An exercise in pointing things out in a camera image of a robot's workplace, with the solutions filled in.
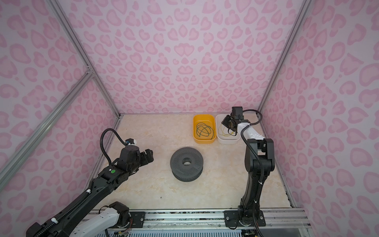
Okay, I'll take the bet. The dark grey cable spool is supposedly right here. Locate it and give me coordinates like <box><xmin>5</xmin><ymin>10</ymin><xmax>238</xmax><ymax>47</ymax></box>
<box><xmin>170</xmin><ymin>147</ymin><xmax>204</xmax><ymax>182</ymax></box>

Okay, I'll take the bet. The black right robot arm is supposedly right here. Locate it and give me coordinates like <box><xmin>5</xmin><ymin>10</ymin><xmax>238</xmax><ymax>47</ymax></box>
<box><xmin>222</xmin><ymin>112</ymin><xmax>275</xmax><ymax>229</ymax></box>

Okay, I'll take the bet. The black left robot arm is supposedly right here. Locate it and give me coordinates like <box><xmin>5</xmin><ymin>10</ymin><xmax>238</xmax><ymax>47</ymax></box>
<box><xmin>26</xmin><ymin>145</ymin><xmax>154</xmax><ymax>237</ymax></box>

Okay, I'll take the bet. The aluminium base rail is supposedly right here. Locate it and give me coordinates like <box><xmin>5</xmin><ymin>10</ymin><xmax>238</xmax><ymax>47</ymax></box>
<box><xmin>70</xmin><ymin>208</ymin><xmax>315</xmax><ymax>237</ymax></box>

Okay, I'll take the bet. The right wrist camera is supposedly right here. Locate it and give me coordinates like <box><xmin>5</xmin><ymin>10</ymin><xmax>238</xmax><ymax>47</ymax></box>
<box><xmin>231</xmin><ymin>107</ymin><xmax>244</xmax><ymax>120</ymax></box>

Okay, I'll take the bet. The yellow plastic bin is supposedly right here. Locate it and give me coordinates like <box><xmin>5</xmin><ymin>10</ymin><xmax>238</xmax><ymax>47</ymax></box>
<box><xmin>193</xmin><ymin>114</ymin><xmax>217</xmax><ymax>144</ymax></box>

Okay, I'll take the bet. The white plastic bin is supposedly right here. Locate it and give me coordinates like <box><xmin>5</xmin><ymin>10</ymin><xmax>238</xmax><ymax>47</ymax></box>
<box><xmin>215</xmin><ymin>114</ymin><xmax>241</xmax><ymax>145</ymax></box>

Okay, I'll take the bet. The green cable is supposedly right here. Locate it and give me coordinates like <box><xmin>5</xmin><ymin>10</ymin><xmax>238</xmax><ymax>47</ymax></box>
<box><xmin>196</xmin><ymin>122</ymin><xmax>214</xmax><ymax>139</ymax></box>

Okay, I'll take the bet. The aluminium frame diagonal strut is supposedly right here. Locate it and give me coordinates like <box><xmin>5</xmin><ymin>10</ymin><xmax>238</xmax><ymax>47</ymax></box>
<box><xmin>1</xmin><ymin>70</ymin><xmax>93</xmax><ymax>190</ymax></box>

